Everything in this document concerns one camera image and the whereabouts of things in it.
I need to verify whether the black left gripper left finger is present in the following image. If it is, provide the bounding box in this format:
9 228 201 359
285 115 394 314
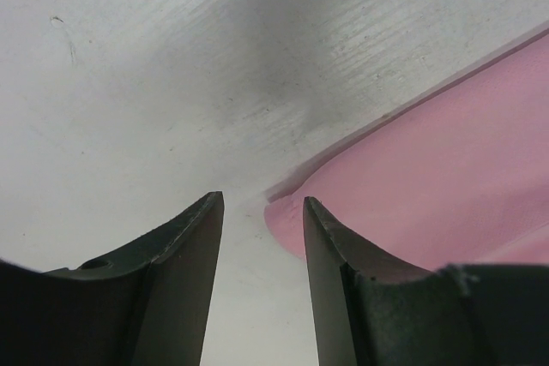
1 192 224 365

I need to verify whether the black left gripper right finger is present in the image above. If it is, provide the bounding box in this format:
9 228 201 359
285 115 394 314
303 197 548 365

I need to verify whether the pink t shirt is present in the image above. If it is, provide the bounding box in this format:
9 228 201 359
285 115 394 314
264 38 548 269

